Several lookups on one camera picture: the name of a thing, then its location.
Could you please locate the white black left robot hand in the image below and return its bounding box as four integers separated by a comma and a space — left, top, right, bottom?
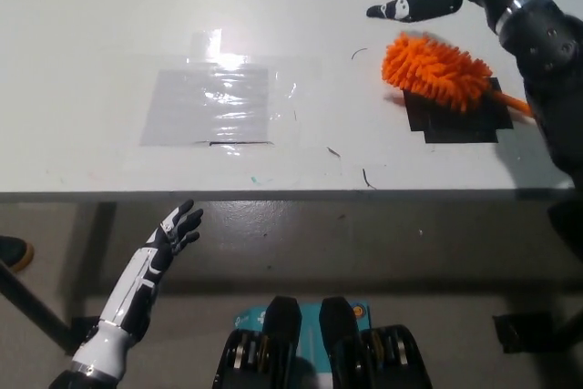
97, 200, 205, 343

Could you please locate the orange microfiber duster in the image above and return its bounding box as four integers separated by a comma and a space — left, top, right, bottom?
381, 32, 535, 119

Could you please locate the grey table leg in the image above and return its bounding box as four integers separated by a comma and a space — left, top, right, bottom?
72, 203, 118, 320

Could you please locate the dark diagonal metal bar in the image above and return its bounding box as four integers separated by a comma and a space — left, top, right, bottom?
0, 259, 77, 354

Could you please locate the black shoe with tan sole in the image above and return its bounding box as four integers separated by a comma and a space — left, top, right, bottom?
0, 235, 36, 273

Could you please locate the black tape patch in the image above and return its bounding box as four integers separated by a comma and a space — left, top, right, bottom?
403, 77, 514, 144

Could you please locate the clear glossy tape patch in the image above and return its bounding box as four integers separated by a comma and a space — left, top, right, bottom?
136, 28, 302, 149

